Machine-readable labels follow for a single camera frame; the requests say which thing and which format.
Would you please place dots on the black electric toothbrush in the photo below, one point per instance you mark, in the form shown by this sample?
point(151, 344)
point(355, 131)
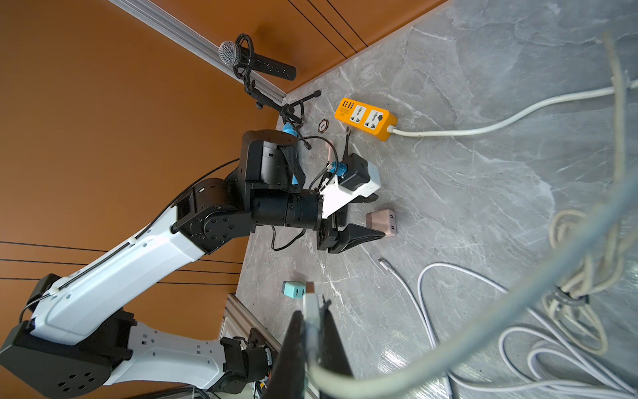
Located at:
point(348, 134)

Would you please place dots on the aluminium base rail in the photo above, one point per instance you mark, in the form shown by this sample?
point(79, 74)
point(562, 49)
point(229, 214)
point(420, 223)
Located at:
point(249, 339)

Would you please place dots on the yellow power strip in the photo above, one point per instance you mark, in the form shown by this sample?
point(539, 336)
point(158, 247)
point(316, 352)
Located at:
point(370, 119)

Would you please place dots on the pink usb charger block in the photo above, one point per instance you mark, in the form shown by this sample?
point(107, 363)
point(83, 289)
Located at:
point(382, 220)

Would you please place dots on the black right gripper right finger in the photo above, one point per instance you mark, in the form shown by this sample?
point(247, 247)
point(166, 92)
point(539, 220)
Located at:
point(332, 354)

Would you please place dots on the small poker chip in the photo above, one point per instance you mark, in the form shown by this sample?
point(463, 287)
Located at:
point(323, 126)

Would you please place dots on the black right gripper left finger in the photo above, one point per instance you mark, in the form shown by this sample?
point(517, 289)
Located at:
point(288, 376)

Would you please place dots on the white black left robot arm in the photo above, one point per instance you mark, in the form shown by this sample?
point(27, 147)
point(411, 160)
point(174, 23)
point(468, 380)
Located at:
point(80, 337)

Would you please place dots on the teal usb charger block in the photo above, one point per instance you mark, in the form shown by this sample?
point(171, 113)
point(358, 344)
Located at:
point(293, 289)

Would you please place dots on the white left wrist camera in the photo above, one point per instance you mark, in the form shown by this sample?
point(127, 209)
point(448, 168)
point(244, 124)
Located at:
point(348, 180)

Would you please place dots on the aluminium corner post left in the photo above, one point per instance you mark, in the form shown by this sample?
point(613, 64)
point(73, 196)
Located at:
point(165, 23)

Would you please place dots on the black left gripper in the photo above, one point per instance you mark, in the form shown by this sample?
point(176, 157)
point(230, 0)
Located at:
point(335, 235)

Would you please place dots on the blue toy microphone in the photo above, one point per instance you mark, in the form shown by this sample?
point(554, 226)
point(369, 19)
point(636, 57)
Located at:
point(290, 129)

